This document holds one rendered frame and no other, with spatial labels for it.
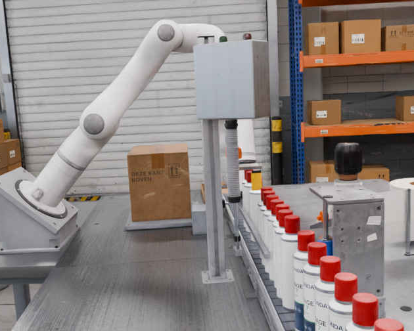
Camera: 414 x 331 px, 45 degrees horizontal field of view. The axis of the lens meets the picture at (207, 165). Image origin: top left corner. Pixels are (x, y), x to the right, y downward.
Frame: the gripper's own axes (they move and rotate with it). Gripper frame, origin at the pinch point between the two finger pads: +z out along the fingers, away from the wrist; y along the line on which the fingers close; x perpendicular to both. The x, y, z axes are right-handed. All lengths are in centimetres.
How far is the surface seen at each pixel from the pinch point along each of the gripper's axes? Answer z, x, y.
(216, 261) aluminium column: 18.2, -31.8, -14.7
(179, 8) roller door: -261, 342, -13
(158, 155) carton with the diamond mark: -23.7, 16.5, -31.3
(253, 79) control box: -24, -62, -4
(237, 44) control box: -33, -63, -8
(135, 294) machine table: 25, -37, -37
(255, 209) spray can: 3.3, -22.8, -1.1
